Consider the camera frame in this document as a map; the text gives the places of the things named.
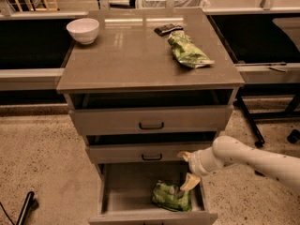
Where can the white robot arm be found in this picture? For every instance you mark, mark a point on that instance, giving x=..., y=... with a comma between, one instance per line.
x=226, y=151

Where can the black stand leg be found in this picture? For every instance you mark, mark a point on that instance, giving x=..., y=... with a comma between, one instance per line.
x=30, y=204

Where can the top grey drawer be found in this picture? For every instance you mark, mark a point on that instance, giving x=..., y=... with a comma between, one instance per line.
x=151, y=120

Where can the dark snack packet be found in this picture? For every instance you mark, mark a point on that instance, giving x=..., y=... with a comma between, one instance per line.
x=167, y=29

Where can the bottom grey drawer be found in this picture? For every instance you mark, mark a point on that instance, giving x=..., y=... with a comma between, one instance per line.
x=125, y=196

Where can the grey drawer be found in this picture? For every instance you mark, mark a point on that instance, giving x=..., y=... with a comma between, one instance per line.
x=151, y=120
x=144, y=152
x=125, y=196

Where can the white ceramic bowl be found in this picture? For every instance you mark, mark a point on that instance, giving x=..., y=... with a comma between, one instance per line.
x=84, y=30

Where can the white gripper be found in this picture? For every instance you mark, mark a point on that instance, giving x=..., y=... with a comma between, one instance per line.
x=195, y=162

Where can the black caster wheel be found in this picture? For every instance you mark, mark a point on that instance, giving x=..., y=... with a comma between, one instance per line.
x=294, y=136

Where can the green rice chip bag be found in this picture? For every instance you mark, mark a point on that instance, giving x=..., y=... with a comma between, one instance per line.
x=171, y=197

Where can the black table leg frame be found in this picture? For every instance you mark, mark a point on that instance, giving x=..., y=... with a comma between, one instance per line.
x=288, y=113

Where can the middle grey drawer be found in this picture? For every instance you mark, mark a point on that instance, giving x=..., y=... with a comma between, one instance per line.
x=144, y=152

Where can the white wire basket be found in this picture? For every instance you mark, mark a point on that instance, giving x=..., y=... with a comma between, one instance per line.
x=172, y=3

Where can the grey drawer cabinet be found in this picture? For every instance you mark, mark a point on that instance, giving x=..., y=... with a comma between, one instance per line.
x=130, y=66

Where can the green chip bag on counter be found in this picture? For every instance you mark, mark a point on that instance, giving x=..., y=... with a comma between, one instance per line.
x=186, y=52

